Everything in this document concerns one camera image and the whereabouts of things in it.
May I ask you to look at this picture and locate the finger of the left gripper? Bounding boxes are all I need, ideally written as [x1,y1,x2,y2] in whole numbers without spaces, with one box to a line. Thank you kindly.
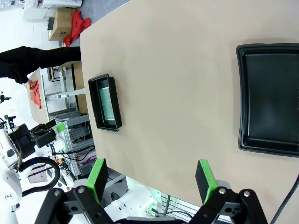
[35,131,57,149]
[30,119,66,134]

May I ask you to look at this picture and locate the person's black sleeve arm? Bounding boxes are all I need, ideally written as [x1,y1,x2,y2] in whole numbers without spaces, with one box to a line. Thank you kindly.
[0,46,81,85]

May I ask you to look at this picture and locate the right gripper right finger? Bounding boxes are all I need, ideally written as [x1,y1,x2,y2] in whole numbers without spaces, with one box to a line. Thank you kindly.
[190,159,269,224]

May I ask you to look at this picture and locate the white robot base green lights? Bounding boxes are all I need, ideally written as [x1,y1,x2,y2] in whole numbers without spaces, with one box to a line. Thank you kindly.
[104,182,162,220]

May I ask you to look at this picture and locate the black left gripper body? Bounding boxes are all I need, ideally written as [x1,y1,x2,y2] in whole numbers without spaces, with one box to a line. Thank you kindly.
[10,123,36,159]

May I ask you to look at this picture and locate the thin black camera cable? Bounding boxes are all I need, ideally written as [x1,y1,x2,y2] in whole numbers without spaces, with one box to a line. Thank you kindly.
[271,174,299,224]

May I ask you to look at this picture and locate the black plastic ESD tray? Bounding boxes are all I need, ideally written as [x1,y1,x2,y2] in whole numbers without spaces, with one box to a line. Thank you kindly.
[235,42,299,157]
[88,73,123,133]

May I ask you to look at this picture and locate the black left arm cable bundle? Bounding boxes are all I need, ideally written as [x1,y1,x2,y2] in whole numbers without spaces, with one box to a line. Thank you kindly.
[17,156,62,198]

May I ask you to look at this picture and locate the large cardboard box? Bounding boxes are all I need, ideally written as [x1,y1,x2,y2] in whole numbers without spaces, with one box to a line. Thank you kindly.
[48,8,74,42]

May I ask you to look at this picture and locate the small red cloth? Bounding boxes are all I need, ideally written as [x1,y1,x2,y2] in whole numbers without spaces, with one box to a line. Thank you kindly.
[29,80,43,109]

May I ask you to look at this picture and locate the red cloth heap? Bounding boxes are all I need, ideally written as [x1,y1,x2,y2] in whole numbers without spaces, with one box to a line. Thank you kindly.
[62,11,92,47]

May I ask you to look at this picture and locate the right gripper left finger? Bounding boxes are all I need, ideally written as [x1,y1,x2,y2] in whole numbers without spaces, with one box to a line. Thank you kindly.
[34,158,117,224]

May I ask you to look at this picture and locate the aluminium profile frame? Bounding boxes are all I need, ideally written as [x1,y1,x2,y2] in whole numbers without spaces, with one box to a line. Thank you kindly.
[48,112,96,150]

